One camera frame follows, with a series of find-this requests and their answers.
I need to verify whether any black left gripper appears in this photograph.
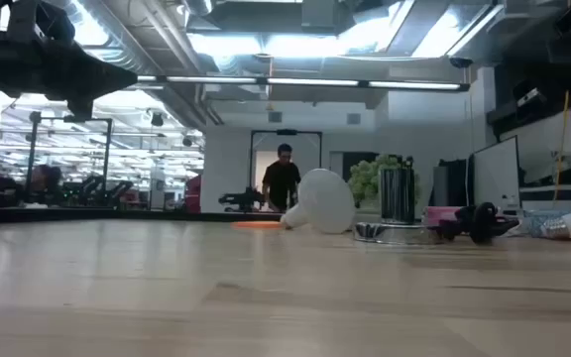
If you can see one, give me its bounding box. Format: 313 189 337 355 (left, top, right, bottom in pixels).
32 42 139 123

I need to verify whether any black lamp cord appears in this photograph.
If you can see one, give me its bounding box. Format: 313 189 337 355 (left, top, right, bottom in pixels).
436 201 519 245

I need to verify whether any chrome lamp socket base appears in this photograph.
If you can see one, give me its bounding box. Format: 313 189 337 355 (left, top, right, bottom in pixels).
353 166 440 245

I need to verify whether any whiteboard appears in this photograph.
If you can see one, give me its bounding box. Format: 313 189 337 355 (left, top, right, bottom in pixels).
472 136 520 209

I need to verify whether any black background gantry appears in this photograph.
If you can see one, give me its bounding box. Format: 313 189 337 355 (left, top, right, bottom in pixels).
27 111 114 204

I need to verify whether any light blue round lid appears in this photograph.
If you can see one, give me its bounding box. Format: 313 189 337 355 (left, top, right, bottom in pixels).
522 208 571 238

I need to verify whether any person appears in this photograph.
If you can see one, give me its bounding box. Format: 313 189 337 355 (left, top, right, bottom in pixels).
261 143 302 213
31 165 64 204

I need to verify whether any red cabinet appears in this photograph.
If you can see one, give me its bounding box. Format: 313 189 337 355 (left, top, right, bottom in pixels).
184 174 202 213

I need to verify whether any pink box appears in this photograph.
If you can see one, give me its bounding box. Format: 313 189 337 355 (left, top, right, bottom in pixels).
422 205 465 228

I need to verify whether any green succulent plant in pot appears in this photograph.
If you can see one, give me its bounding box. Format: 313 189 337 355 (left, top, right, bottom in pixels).
347 154 421 208

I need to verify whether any long LED light bar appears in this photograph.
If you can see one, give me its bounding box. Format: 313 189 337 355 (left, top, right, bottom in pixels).
136 74 471 93

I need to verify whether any orange sticky note pad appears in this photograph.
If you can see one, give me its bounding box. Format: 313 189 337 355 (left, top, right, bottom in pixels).
230 220 283 230

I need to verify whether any yellow cable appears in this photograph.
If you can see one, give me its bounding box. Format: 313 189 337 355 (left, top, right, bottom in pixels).
552 88 570 202

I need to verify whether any black aluminium table frame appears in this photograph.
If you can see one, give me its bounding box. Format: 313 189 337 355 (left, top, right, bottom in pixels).
0 206 286 224

